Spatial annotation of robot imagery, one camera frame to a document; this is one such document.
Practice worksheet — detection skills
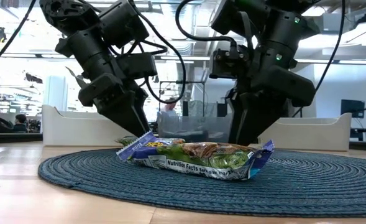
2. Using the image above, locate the person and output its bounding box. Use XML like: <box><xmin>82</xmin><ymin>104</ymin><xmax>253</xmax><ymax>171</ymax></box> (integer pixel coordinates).
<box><xmin>12</xmin><ymin>113</ymin><xmax>29</xmax><ymax>133</ymax></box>
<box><xmin>162</xmin><ymin>98</ymin><xmax>177</xmax><ymax>118</ymax></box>

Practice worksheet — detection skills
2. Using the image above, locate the dark blue green granola bar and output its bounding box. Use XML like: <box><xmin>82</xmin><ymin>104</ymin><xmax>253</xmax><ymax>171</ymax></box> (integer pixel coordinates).
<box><xmin>116</xmin><ymin>130</ymin><xmax>276</xmax><ymax>182</ymax></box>

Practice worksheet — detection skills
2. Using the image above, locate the black metal rack frame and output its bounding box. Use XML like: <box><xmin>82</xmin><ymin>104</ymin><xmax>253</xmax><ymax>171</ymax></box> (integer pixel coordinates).
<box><xmin>158</xmin><ymin>80</ymin><xmax>206</xmax><ymax>118</ymax></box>

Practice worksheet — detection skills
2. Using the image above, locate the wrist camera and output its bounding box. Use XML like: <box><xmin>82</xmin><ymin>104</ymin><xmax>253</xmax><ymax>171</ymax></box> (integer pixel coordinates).
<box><xmin>116</xmin><ymin>52</ymin><xmax>158</xmax><ymax>81</ymax></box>
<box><xmin>209</xmin><ymin>45</ymin><xmax>252</xmax><ymax>79</ymax></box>

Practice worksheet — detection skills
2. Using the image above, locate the white plastic bin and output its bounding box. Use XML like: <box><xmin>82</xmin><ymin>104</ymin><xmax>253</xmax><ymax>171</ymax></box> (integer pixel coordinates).
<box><xmin>41</xmin><ymin>104</ymin><xmax>135</xmax><ymax>147</ymax></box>
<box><xmin>258</xmin><ymin>112</ymin><xmax>352</xmax><ymax>152</ymax></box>

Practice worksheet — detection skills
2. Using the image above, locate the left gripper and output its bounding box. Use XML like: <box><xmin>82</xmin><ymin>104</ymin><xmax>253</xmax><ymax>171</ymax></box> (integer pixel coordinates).
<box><xmin>78</xmin><ymin>72</ymin><xmax>152</xmax><ymax>138</ymax></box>

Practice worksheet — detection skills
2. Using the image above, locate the dark blue woven round placemat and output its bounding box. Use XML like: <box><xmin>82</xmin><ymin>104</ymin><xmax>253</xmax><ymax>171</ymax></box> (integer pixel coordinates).
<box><xmin>37</xmin><ymin>144</ymin><xmax>366</xmax><ymax>218</ymax></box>

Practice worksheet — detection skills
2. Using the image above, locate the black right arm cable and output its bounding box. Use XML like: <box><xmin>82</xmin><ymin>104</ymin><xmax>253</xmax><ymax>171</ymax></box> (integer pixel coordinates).
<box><xmin>175</xmin><ymin>0</ymin><xmax>238</xmax><ymax>47</ymax></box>

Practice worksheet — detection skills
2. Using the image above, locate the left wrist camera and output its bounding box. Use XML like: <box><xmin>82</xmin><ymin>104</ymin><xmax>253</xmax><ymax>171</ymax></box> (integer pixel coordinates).
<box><xmin>116</xmin><ymin>52</ymin><xmax>158</xmax><ymax>81</ymax></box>

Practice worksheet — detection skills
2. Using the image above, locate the grey translucent plastic bin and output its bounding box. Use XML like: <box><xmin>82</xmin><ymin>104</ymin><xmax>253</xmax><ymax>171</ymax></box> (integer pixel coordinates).
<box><xmin>157</xmin><ymin>111</ymin><xmax>233</xmax><ymax>144</ymax></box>

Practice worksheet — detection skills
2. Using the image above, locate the black monitor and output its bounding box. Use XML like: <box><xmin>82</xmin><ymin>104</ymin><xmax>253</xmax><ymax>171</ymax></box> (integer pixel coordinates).
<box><xmin>340</xmin><ymin>99</ymin><xmax>366</xmax><ymax>119</ymax></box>

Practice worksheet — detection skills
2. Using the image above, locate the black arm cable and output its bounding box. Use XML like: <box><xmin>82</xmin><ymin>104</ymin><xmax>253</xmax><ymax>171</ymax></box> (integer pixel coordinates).
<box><xmin>175</xmin><ymin>0</ymin><xmax>238</xmax><ymax>47</ymax></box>
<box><xmin>128</xmin><ymin>0</ymin><xmax>187</xmax><ymax>105</ymax></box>

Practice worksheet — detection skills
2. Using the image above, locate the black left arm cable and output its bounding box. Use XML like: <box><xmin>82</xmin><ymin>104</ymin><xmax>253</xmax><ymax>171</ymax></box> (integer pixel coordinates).
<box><xmin>128</xmin><ymin>0</ymin><xmax>187</xmax><ymax>105</ymax></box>

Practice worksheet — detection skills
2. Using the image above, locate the black hanging cable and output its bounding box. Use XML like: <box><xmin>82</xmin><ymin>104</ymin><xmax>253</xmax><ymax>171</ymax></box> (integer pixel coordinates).
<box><xmin>291</xmin><ymin>0</ymin><xmax>347</xmax><ymax>118</ymax></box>
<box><xmin>0</xmin><ymin>0</ymin><xmax>38</xmax><ymax>70</ymax></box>

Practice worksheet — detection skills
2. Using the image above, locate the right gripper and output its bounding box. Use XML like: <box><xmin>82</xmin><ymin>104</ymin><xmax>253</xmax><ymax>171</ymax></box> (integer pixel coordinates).
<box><xmin>226</xmin><ymin>64</ymin><xmax>317</xmax><ymax>147</ymax></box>

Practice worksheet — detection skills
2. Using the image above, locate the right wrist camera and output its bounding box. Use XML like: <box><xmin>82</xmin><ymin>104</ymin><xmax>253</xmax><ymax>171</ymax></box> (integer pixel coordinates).
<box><xmin>209</xmin><ymin>45</ymin><xmax>252</xmax><ymax>79</ymax></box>

